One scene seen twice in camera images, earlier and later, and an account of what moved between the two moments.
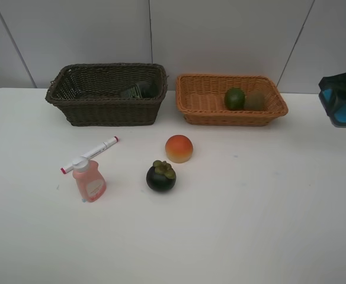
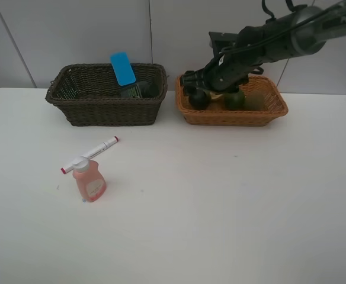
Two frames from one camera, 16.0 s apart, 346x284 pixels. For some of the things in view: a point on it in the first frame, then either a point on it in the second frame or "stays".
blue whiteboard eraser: (341, 115) → (122, 68)
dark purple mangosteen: (161, 177) → (201, 100)
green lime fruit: (234, 98) stays
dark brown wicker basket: (86, 94) stays
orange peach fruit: (179, 148) → (213, 96)
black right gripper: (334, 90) → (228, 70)
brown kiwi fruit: (254, 100) stays
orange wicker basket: (201, 99) stays
